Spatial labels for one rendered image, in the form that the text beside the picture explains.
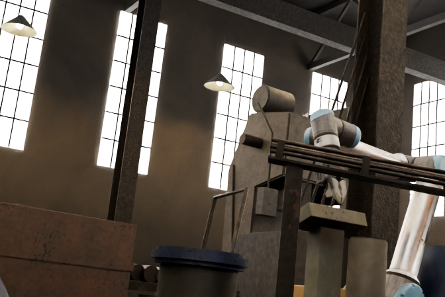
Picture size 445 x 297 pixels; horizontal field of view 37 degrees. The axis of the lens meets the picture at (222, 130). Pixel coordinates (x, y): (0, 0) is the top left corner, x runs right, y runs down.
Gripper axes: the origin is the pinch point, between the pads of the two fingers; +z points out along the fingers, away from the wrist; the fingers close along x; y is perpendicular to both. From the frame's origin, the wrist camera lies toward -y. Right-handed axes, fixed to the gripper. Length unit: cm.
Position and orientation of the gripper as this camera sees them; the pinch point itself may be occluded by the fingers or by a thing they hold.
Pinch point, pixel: (341, 199)
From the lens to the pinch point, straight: 235.8
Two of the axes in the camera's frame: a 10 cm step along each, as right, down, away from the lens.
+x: -8.5, -2.1, -4.8
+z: 0.8, 8.5, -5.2
